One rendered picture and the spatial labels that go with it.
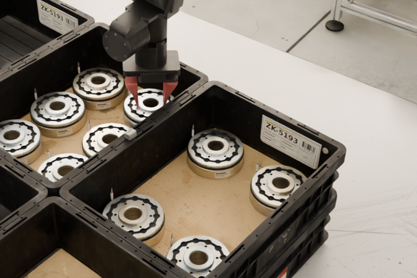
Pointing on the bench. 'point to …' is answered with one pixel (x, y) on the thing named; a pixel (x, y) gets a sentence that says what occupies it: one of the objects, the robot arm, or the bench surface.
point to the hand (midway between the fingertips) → (151, 100)
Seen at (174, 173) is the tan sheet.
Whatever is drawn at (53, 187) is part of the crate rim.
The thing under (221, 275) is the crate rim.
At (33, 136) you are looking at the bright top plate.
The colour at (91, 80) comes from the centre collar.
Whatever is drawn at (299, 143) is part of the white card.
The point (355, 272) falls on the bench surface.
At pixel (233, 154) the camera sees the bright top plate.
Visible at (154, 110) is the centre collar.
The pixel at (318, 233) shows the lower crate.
